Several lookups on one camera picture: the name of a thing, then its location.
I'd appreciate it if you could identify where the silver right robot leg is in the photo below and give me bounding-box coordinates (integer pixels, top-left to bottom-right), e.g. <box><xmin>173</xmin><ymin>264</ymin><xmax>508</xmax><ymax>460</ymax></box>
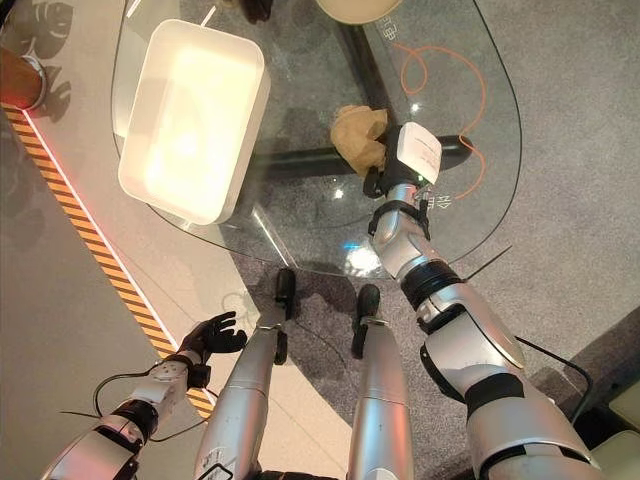
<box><xmin>345</xmin><ymin>284</ymin><xmax>415</xmax><ymax>480</ymax></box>

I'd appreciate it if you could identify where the round cream object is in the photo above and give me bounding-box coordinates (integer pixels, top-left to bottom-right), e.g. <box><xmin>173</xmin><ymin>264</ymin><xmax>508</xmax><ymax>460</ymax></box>
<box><xmin>316</xmin><ymin>0</ymin><xmax>401</xmax><ymax>25</ymax></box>

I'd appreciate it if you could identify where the yellow black hazard tape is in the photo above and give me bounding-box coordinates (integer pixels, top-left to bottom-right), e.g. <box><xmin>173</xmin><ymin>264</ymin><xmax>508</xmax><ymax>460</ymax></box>
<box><xmin>1</xmin><ymin>103</ymin><xmax>219</xmax><ymax>420</ymax></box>

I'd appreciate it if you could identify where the white rectangular basket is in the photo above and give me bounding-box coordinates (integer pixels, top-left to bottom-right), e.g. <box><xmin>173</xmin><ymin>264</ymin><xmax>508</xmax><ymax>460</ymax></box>
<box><xmin>117</xmin><ymin>18</ymin><xmax>272</xmax><ymax>226</ymax></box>

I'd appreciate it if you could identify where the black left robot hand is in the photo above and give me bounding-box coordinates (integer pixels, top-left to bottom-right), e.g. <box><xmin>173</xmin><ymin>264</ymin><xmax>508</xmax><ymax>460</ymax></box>
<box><xmin>177</xmin><ymin>311</ymin><xmax>248</xmax><ymax>357</ymax></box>

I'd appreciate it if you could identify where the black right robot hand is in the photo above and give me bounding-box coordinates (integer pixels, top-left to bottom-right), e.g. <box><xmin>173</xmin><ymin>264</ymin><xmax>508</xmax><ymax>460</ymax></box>
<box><xmin>362</xmin><ymin>121</ymin><xmax>443</xmax><ymax>200</ymax></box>

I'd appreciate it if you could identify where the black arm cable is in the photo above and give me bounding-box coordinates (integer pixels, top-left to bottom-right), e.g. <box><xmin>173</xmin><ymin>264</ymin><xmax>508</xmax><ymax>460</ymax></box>
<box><xmin>59</xmin><ymin>368</ymin><xmax>209</xmax><ymax>444</ymax></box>
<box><xmin>514</xmin><ymin>335</ymin><xmax>595</xmax><ymax>426</ymax></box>

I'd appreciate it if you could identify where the tan cloth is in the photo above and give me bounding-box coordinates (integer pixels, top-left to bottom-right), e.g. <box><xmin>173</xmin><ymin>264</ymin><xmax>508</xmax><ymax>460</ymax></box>
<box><xmin>329</xmin><ymin>104</ymin><xmax>390</xmax><ymax>178</ymax></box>

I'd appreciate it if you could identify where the dark object under table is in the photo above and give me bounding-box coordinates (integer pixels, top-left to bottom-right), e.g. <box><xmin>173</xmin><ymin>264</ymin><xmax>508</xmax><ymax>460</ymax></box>
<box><xmin>237</xmin><ymin>0</ymin><xmax>275</xmax><ymax>24</ymax></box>

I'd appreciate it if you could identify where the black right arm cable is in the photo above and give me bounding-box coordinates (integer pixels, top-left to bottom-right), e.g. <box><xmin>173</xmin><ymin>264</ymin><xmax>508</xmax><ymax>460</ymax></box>
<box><xmin>514</xmin><ymin>335</ymin><xmax>595</xmax><ymax>426</ymax></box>

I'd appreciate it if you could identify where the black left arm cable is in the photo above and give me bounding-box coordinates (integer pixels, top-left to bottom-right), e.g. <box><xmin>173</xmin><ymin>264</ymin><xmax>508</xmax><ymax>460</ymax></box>
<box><xmin>59</xmin><ymin>368</ymin><xmax>209</xmax><ymax>444</ymax></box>

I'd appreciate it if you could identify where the brown wooden post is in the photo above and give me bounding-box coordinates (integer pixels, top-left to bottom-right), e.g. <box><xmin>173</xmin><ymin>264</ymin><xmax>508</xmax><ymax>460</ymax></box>
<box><xmin>0</xmin><ymin>45</ymin><xmax>50</xmax><ymax>112</ymax></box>

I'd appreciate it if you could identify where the orange cable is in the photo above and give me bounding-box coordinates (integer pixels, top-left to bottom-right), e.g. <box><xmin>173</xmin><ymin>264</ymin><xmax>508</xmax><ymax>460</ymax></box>
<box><xmin>392</xmin><ymin>42</ymin><xmax>489</xmax><ymax>201</ymax></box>

